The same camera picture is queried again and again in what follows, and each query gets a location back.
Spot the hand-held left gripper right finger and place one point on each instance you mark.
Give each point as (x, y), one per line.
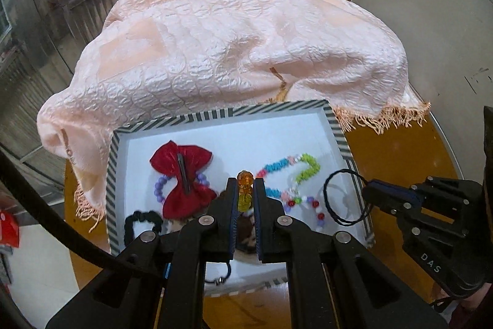
(259, 221)

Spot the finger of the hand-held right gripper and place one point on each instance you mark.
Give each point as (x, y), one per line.
(385, 196)
(446, 188)

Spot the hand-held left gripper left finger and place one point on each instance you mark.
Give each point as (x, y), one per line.
(233, 221)

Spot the brown scrunchie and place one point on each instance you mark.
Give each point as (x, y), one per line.
(246, 230)

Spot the leopard print scrunchie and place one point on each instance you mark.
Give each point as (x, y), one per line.
(175, 225)

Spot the black scrunchie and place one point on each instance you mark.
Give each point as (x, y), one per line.
(148, 215)

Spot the red bow hair clip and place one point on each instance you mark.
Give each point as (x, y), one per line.
(173, 159)

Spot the striped cardboard box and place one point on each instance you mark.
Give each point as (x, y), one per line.
(238, 132)

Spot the person's right forearm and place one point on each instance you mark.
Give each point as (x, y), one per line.
(473, 317)

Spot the peach textured cloth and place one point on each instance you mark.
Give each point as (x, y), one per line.
(231, 43)

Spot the red gift bag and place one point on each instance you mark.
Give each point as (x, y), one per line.
(7, 228)

